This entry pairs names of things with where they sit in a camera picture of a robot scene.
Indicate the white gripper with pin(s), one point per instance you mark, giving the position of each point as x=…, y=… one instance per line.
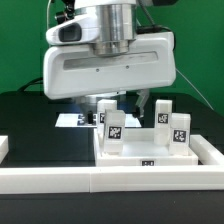
x=87, y=57

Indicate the white square table top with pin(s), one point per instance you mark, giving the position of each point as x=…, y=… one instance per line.
x=139, y=149

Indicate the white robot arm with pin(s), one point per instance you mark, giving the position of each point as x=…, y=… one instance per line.
x=115, y=12

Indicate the white marker sheet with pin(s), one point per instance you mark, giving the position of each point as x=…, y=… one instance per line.
x=77, y=120

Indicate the white U-shaped fence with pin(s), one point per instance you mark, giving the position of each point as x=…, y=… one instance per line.
x=208, y=175

